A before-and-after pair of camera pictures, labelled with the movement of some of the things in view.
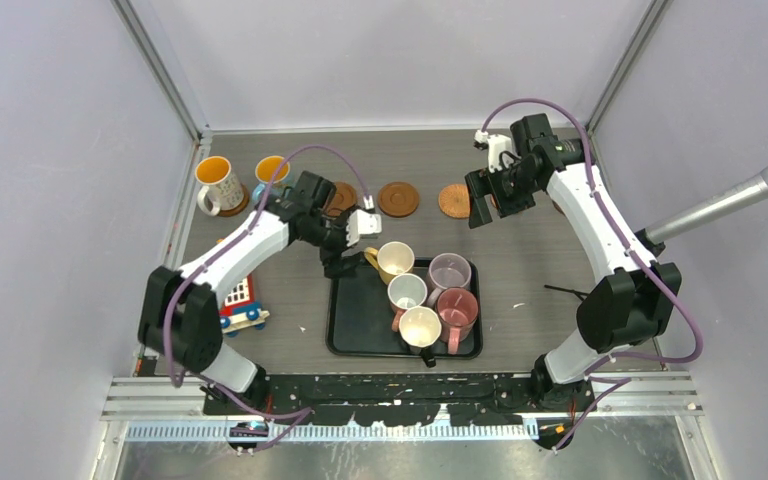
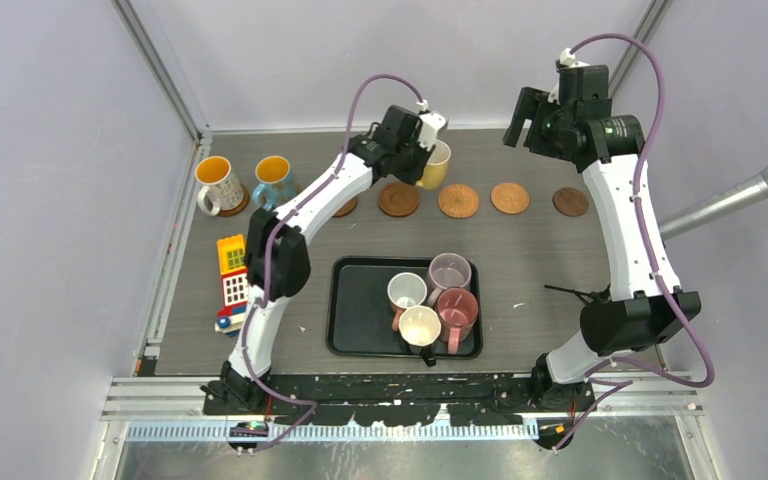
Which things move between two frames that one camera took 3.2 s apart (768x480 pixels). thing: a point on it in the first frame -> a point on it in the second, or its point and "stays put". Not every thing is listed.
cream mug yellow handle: x=391 y=259 -> x=435 y=172
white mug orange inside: x=221 y=191 stays put
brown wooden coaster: x=243 y=205 stays put
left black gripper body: x=329 y=236 -> x=413 y=161
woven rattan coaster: x=454 y=200 stays put
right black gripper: x=481 y=184 -> x=534 y=104
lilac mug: x=445 y=271 stays put
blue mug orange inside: x=265 y=169 stays put
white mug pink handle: x=404 y=292 stays put
